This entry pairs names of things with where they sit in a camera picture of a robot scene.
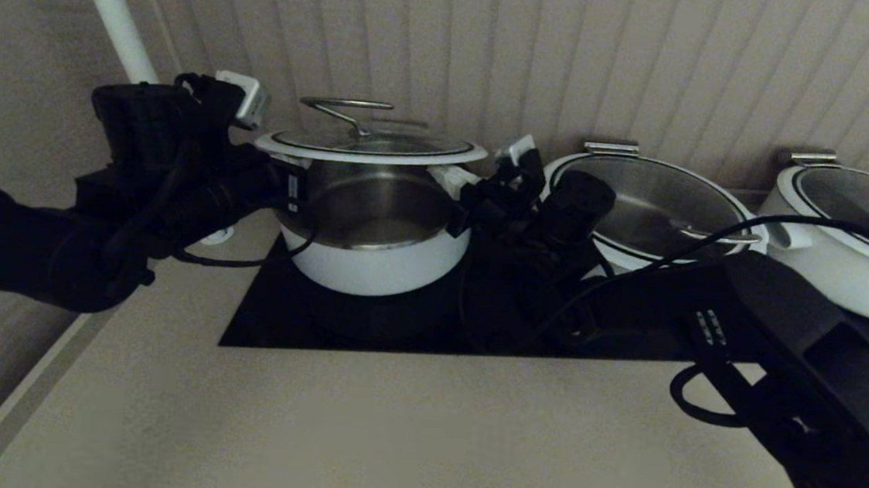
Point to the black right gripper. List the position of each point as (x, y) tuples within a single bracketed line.
[(500, 203)]

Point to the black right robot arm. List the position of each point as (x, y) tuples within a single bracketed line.
[(782, 357)]

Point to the white support pole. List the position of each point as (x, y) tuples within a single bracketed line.
[(112, 9)]

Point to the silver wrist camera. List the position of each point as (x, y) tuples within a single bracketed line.
[(248, 96), (518, 150)]

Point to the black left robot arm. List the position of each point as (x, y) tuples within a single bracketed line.
[(55, 237)]

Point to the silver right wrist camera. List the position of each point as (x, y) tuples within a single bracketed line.
[(518, 150)]

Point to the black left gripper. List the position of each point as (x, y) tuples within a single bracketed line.
[(253, 183)]

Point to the wide black glass cooktop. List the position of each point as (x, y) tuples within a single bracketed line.
[(366, 324)]

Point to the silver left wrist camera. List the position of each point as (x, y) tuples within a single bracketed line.
[(248, 96)]

